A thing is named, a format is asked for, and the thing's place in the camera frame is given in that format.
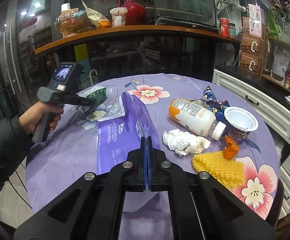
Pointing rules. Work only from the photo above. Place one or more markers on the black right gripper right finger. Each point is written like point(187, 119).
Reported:
point(200, 207)

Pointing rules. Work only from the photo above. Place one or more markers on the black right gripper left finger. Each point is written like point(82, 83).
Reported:
point(91, 208)

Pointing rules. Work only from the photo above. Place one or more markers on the green tissue pack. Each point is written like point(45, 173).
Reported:
point(95, 92)

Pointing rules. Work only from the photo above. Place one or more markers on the orange peel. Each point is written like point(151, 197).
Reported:
point(231, 149)

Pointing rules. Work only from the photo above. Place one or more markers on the purple plastic tissue bag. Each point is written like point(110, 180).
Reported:
point(121, 129)

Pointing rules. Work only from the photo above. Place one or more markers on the blue snack wrapper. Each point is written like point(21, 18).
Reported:
point(217, 107)

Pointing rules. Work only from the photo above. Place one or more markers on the person's left hand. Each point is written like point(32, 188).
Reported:
point(29, 120)

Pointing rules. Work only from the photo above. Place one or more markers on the yellow foam fruit net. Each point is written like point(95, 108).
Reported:
point(228, 172)

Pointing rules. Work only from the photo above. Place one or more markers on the crumpled white tissue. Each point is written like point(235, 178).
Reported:
point(184, 143)

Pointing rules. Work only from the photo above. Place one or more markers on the glass fruit bowl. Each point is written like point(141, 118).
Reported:
point(72, 22)

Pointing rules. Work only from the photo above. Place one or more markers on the black chair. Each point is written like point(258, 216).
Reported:
point(275, 210)

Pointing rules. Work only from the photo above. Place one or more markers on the snack bag on counter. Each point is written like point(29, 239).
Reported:
point(97, 19)

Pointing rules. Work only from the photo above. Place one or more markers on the white orange drink bottle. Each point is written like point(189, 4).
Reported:
point(196, 118)

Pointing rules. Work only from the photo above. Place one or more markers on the blue yogurt cup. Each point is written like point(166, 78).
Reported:
point(240, 123)

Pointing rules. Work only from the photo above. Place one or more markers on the plastic drink cup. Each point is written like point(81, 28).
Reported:
point(118, 16)

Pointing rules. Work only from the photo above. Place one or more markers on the white drawer cabinet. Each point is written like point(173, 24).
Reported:
point(271, 116)

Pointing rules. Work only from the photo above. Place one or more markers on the wooden counter top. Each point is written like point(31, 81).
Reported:
point(132, 30)

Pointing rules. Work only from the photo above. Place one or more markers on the red ceramic vase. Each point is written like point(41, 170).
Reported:
point(136, 14)

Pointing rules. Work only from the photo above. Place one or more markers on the brown coffee box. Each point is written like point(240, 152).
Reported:
point(251, 44)
point(250, 63)

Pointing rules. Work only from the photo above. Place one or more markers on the dark glass display case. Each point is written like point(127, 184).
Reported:
point(186, 13)

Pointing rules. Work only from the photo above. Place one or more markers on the wooden shelf rack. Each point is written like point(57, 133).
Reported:
point(276, 62)

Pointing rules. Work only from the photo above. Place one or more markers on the red tin can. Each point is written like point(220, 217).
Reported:
point(224, 27)

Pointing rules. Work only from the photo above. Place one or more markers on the glass jar with lid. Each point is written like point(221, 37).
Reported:
point(232, 30)

